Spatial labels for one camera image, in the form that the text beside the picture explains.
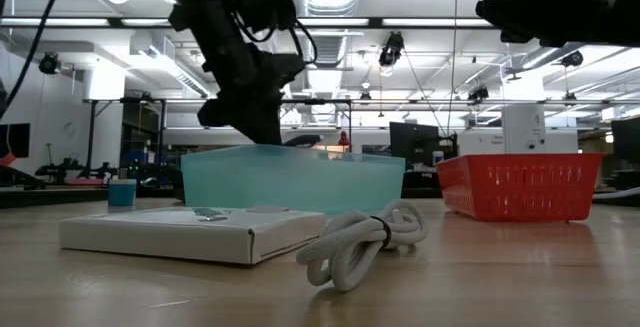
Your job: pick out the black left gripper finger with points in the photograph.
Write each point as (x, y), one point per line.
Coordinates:
(302, 140)
(217, 113)

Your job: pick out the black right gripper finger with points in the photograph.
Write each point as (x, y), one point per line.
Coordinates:
(535, 31)
(515, 4)

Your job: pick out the white card reader box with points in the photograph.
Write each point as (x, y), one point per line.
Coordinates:
(175, 234)

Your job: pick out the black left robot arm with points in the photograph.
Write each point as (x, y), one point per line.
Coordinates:
(210, 12)

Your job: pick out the translucent green plastic bin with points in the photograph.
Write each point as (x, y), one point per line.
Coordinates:
(290, 182)

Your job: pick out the black computer monitor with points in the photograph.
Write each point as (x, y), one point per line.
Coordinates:
(414, 142)

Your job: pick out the blue cup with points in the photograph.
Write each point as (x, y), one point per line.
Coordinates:
(122, 193)

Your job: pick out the red plastic mesh basket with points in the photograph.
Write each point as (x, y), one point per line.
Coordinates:
(520, 187)

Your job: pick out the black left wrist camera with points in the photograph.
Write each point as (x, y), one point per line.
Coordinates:
(265, 2)

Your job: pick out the black aluminium table frame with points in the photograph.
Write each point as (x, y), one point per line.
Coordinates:
(50, 197)

